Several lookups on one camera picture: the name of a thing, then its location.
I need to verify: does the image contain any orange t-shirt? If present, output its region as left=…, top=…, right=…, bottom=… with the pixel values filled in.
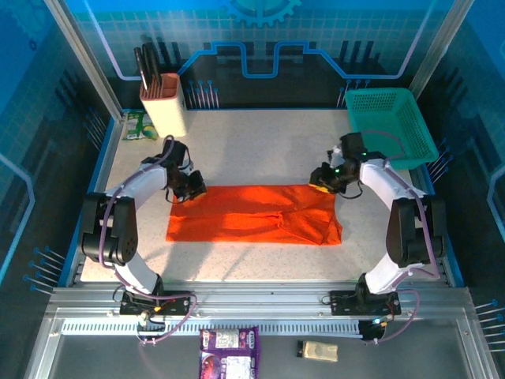
left=165, top=182, right=342, bottom=246

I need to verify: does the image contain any beige knife block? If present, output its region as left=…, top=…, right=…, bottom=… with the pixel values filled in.
left=140, top=73, right=187, bottom=138

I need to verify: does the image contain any green snack packet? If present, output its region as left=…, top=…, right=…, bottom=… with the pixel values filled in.
left=122, top=111, right=159, bottom=141

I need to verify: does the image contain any teal plastic basket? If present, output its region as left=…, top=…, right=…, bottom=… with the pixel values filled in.
left=344, top=87, right=440, bottom=171

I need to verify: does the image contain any purple snack packet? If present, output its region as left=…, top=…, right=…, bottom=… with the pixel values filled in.
left=198, top=325, right=261, bottom=379

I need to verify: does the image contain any small beige packet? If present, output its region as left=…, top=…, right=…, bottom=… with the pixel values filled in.
left=295, top=340, right=339, bottom=362

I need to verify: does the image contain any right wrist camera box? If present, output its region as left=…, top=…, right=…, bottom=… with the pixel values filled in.
left=327, top=133, right=366, bottom=167

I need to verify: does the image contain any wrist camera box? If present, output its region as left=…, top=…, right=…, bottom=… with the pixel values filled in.
left=327, top=133, right=366, bottom=167
left=162, top=141, right=194, bottom=173

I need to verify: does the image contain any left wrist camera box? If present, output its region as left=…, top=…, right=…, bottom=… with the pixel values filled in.
left=162, top=141, right=194, bottom=173

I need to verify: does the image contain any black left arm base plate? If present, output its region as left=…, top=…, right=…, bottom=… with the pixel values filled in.
left=119, top=290, right=191, bottom=317

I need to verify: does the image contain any black knife handle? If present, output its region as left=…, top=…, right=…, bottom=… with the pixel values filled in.
left=133, top=47, right=149, bottom=93
left=141, top=43, right=158, bottom=90
left=149, top=42, right=163, bottom=80

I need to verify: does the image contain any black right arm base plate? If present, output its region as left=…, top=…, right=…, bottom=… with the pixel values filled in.
left=329, top=290, right=402, bottom=317

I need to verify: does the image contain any aluminium frame rail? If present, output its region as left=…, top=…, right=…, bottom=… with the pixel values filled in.
left=47, top=280, right=474, bottom=317

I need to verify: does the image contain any slotted grey cable duct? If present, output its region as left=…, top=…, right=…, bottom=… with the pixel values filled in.
left=61, top=318, right=364, bottom=337

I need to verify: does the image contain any aluminium corner post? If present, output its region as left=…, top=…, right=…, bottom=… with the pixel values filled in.
left=408, top=0, right=474, bottom=104
left=43, top=0, right=124, bottom=122

